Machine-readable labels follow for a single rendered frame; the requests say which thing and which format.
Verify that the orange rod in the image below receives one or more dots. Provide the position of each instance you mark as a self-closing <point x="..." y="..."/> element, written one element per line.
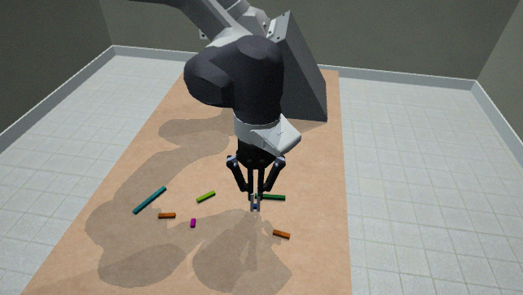
<point x="166" y="215"/>
<point x="281" y="234"/>

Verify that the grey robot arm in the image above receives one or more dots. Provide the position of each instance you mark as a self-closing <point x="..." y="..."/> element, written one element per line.
<point x="244" y="72"/>

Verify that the turquoise rod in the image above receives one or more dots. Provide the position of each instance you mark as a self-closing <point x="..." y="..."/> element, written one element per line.
<point x="149" y="200"/>

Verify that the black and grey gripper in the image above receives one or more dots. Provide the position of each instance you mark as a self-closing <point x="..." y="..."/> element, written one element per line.
<point x="254" y="158"/>

